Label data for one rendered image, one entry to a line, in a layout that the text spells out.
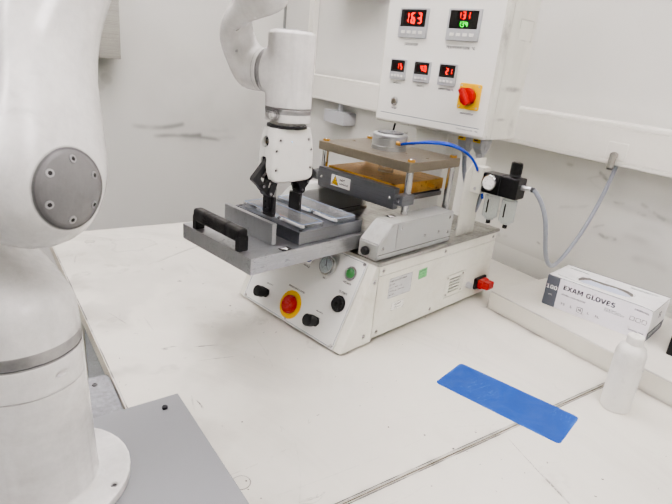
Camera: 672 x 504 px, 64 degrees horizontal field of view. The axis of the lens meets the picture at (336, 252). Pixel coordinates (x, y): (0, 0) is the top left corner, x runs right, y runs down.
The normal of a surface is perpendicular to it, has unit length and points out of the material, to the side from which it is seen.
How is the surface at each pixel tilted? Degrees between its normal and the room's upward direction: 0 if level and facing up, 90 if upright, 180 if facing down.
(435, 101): 90
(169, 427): 3
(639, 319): 90
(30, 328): 79
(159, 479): 3
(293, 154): 90
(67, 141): 65
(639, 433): 0
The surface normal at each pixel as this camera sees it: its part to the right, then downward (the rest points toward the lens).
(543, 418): 0.09, -0.94
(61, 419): 0.86, 0.21
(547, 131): -0.83, 0.12
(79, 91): 0.94, -0.22
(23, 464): 0.36, 0.33
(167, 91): 0.55, 0.33
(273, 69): -0.62, 0.22
